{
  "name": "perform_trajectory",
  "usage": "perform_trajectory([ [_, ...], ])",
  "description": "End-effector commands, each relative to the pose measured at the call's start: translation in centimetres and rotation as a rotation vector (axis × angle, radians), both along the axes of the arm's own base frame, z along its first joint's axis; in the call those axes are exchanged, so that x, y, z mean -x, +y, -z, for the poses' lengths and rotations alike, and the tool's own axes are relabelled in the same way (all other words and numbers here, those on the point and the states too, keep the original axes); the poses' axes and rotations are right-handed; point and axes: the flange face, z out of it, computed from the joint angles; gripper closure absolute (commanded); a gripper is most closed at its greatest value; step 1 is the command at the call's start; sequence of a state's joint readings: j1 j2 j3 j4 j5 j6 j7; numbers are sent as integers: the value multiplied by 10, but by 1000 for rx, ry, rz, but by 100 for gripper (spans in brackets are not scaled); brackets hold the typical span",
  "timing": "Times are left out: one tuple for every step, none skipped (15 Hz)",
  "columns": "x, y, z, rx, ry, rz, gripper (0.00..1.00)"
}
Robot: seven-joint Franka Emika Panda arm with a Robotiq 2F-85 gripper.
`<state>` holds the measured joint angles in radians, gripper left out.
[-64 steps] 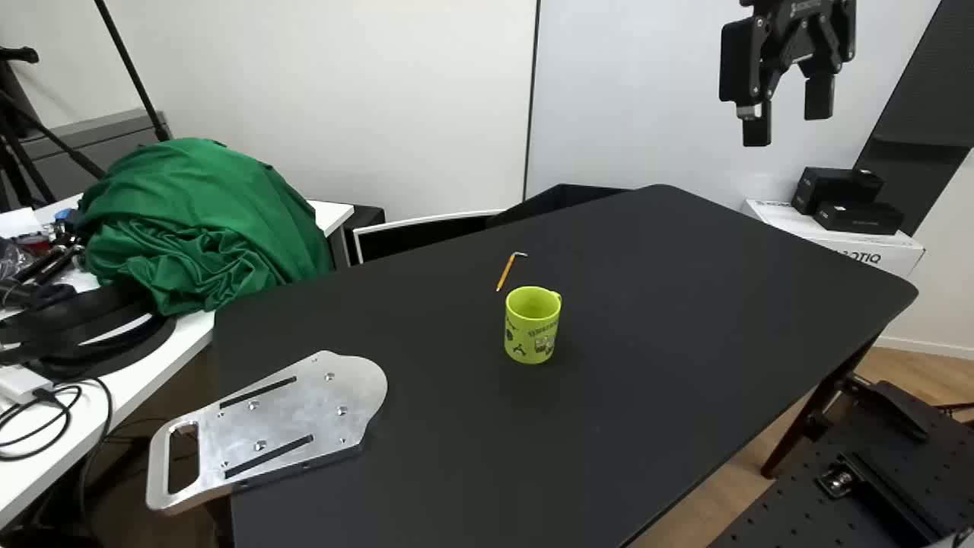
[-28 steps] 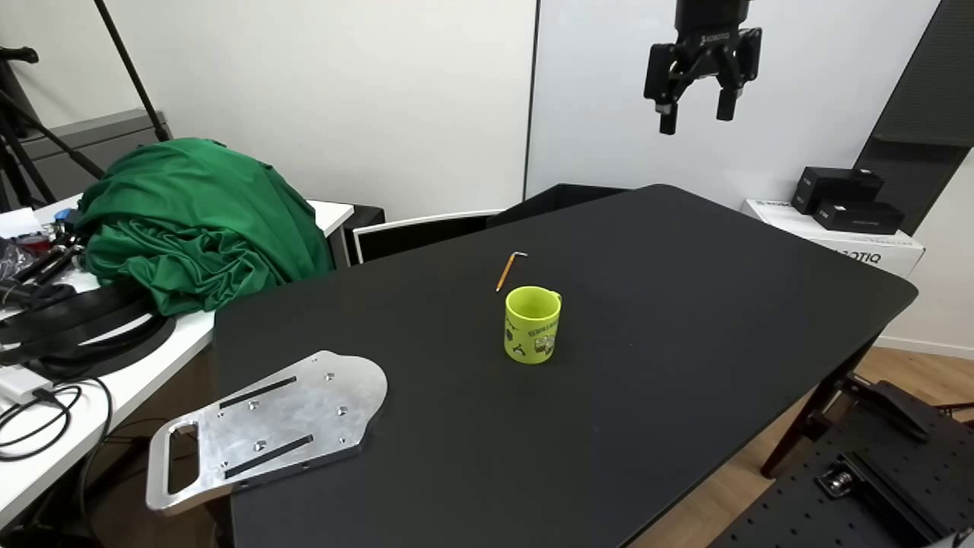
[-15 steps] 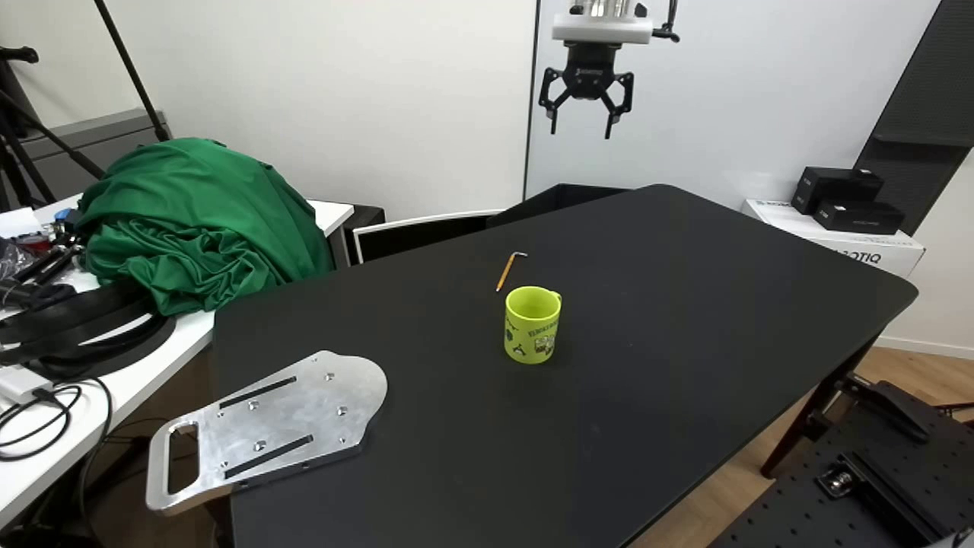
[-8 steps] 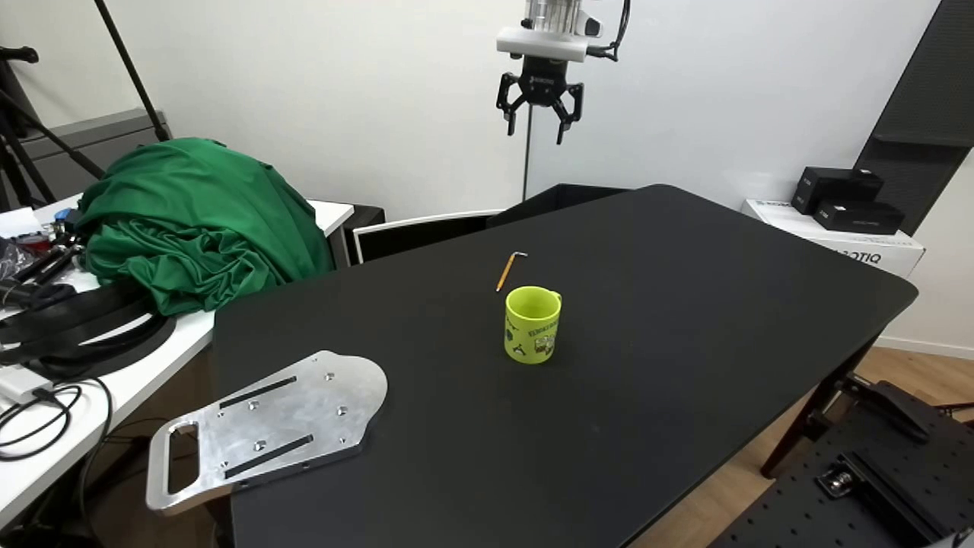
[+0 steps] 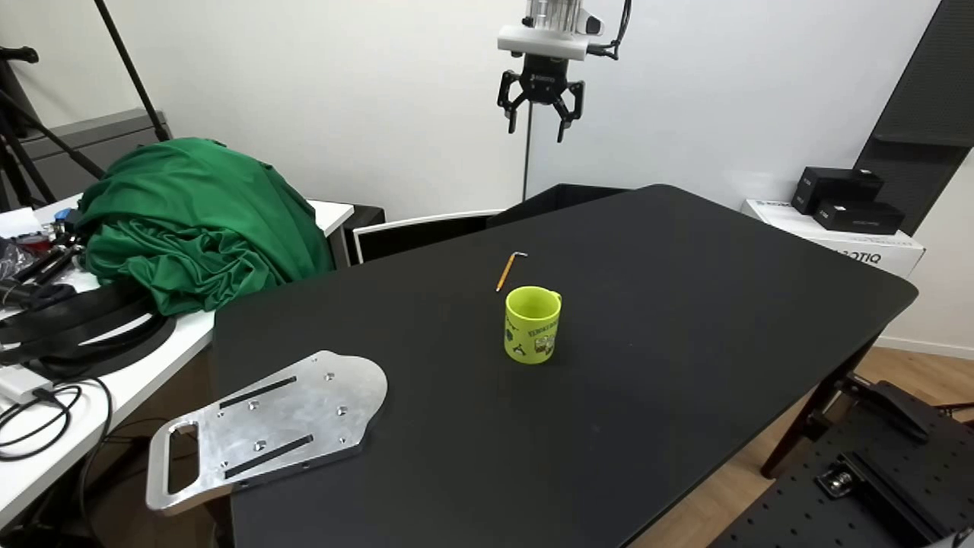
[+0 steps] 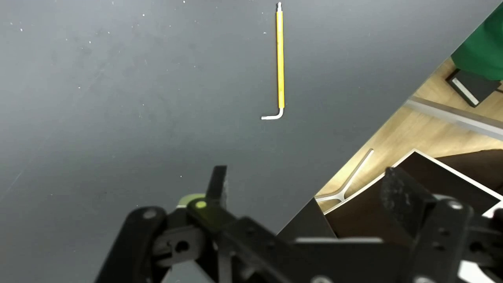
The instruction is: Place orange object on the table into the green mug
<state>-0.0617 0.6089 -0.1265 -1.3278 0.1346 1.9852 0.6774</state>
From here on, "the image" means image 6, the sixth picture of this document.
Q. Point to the black panel with white frame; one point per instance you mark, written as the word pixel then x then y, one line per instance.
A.
pixel 462 175

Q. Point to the green cloth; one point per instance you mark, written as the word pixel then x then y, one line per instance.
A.
pixel 485 50

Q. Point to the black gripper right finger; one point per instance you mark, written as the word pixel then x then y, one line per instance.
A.
pixel 403 199

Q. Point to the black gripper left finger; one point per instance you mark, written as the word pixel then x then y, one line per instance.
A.
pixel 218 183

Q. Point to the white stand foot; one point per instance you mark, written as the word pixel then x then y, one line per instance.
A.
pixel 352 182

